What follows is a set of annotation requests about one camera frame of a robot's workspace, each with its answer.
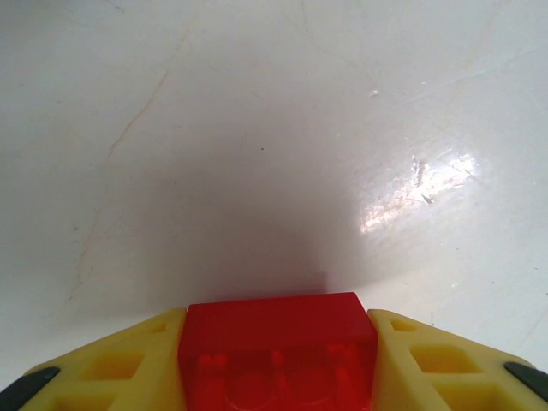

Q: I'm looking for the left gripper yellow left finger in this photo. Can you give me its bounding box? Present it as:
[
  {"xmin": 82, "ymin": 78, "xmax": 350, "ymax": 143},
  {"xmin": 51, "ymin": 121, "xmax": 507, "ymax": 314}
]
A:
[{"xmin": 0, "ymin": 307, "xmax": 189, "ymax": 411}]

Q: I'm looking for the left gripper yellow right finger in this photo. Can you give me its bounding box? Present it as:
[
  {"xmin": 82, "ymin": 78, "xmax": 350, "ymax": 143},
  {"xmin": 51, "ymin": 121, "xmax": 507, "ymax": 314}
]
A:
[{"xmin": 367, "ymin": 307, "xmax": 548, "ymax": 411}]

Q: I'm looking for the red lego brick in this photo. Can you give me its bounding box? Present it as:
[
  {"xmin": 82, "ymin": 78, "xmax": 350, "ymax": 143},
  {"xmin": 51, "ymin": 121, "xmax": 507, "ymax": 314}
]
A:
[{"xmin": 178, "ymin": 291, "xmax": 380, "ymax": 411}]

